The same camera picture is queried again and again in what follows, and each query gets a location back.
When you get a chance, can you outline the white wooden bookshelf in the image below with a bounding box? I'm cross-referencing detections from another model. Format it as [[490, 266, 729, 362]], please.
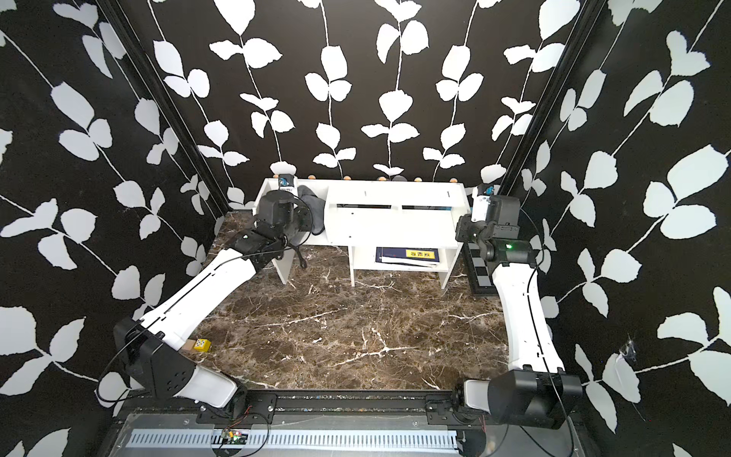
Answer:
[[253, 176, 472, 289]]

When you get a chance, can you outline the small electronics board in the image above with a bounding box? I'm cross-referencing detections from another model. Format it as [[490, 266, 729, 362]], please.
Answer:
[[218, 430, 249, 449]]

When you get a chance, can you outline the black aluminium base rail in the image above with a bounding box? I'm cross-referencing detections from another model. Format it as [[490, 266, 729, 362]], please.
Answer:
[[196, 389, 581, 427]]

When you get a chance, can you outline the grey microfibre cloth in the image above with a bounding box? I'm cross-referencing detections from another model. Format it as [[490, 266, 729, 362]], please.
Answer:
[[298, 186, 326, 235]]

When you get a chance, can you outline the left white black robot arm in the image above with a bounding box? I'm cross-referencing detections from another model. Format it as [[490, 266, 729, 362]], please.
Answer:
[[114, 174, 326, 418]]

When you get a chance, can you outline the yellow toy cube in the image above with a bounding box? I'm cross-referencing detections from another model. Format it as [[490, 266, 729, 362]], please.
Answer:
[[192, 339, 211, 353]]

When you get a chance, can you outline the dark blue book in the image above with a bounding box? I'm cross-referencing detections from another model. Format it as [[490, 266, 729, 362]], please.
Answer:
[[375, 247, 440, 268]]

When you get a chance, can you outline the white perforated cable duct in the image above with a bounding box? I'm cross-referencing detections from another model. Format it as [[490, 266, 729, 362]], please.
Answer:
[[123, 428, 459, 453]]

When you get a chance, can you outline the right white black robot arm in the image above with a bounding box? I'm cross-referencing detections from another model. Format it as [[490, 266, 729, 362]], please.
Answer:
[[456, 194, 583, 430]]

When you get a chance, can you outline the black white checkerboard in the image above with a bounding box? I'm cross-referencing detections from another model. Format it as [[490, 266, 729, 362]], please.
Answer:
[[462, 243, 498, 297]]

